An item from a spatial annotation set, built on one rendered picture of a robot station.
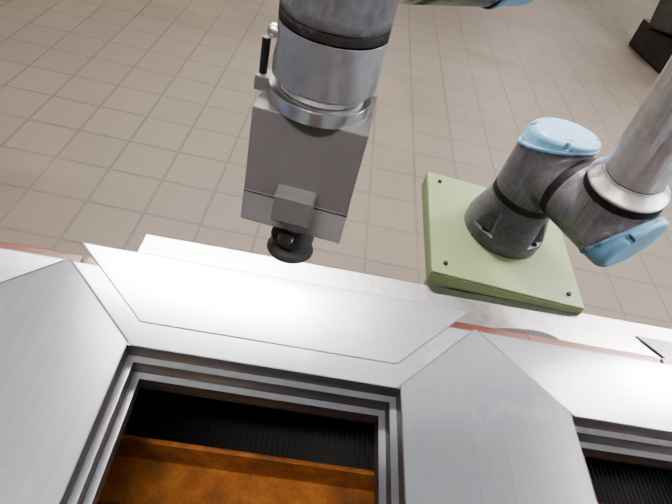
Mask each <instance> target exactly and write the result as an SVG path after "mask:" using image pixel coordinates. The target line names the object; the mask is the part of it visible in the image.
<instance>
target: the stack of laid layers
mask: <svg viewBox="0 0 672 504"><path fill-rule="evenodd" d="M72 263H73V264H74V266H75V267H76V268H77V270H78V271H79V273H80V274H81V276H82V277H83V279H84V280H85V281H86V283H87V284H88V286H89V287H90V289H91V290H92V292H93V293H94V294H95V296H96V297H97V299H98V300H99V302H100V303H101V305H102V306H103V307H104V309H105V310H106V312H107V313H108V315H109V316H110V318H111V319H112V320H113V322H114V323H115V325H116V326H117V328H118V329H119V331H120V332H121V333H122V335H123V336H124V338H125V339H126V341H127V342H128V343H127V346H126V348H125V350H124V353H123V355H122V358H121V360H120V362H119V365H118V367H117V369H116V372H115V374H114V376H113V379H112V381H111V384H110V386H109V388H108V391H107V393H106V395H105V398H104V400H103V403H102V405H101V407H100V410H99V412H98V414H97V417H96V419H95V421H94V424H93V426H92V429H91V431H90V433H89V436H88V438H87V440H86V443H85V445H84V447H83V450H82V452H81V455H80V457H79V459H78V462H77V464H76V466H75V469H74V471H73V474H72V476H71V478H70V481H69V483H68V485H67V488H66V490H65V492H64V495H63V497H62V500H61V502H60V504H97V502H98V500H99V497H100V494H101V492H102V489H103V486H104V484H105V481H106V478H107V476H108V473H109V470H110V468H111V465H112V462H113V459H114V457H115V454H116V451H117V449H118V446H119V443H120V441H121V438H122V435H123V433H124V430H125V427H126V425H127V422H128V419H129V417H130V414H131V411H132V408H133V406H134V403H135V400H136V398H137V395H138V392H139V390H140V388H144V389H151V390H157V391H164V392H170V393H177V394H183V395H190V396H196V397H203V398H209V399H216V400H222V401H229V402H235V403H242V404H248V405H255V406H261V407H268V408H274V409H281V410H287V411H294V412H300V413H307V414H313V415H320V416H326V417H333V418H339V419H346V420H352V421H359V422H365V423H372V424H374V504H405V494H404V467H403V442H402V416H401V390H400V388H401V387H400V385H401V384H403V383H404V382H405V381H406V380H408V379H409V378H410V377H412V376H413V375H414V374H416V373H417V372H418V371H420V370H421V369H422V368H424V367H425V366H426V365H428V364H429V363H430V362H431V361H433V360H434V359H435V358H437V357H438V356H439V355H441V354H442V353H443V352H445V351H446V350H447V349H449V348H450V347H451V346H452V345H454V344H455V343H456V342H458V341H459V340H460V339H462V338H463V337H464V336H466V335H467V334H468V333H470V332H471V331H470V330H464V329H458V328H452V327H448V328H446V329H445V330H444V331H442V332H441V333H439V334H438V335H437V336H435V337H434V338H432V339H431V340H430V341H428V342H427V343H426V344H424V345H423V346H421V347H420V348H419V349H417V350H416V351H415V352H413V353H412V354H410V355H409V356H408V357H406V358H405V359H403V360H402V361H401V362H399V363H398V364H392V363H386V362H380V361H374V360H368V359H362V358H356V357H350V356H344V355H338V354H332V353H326V352H319V351H313V350H307V349H301V348H295V347H289V346H283V345H277V344H271V343H265V342H259V341H253V340H247V339H241V338H235V337H229V336H223V335H217V334H211V333H205V332H199V331H193V330H187V329H181V328H175V327H169V326H163V325H157V324H151V323H145V322H140V321H139V320H138V318H137V317H136V316H135V314H134V313H133V311H132V310H131V309H130V307H129V306H128V305H127V303H126V302H125V300H124V299H123V298H122V296H121V295H120V294H119V292H118V291H117V289H116V288H115V287H114V285H113V284H112V283H111V281H110V280H109V278H108V277H107V276H106V274H105V273H104V272H103V270H102V269H101V267H100V266H97V265H92V264H86V263H80V262H74V261H72ZM571 415H572V414H571ZM572 418H573V421H574V425H575V428H576V432H577V435H578V438H579V442H580V445H581V448H582V452H583V455H584V456H586V457H592V458H599V459H605V460H612V461H618V462H625V463H631V464H638V465H644V466H651V467H657V468H664V469H670V470H672V432H666V431H660V430H653V429H647V428H641V427H635V426H629V425H622V424H616V423H610V422H604V421H598V420H591V419H585V418H579V417H574V416H573V415H572Z"/></svg>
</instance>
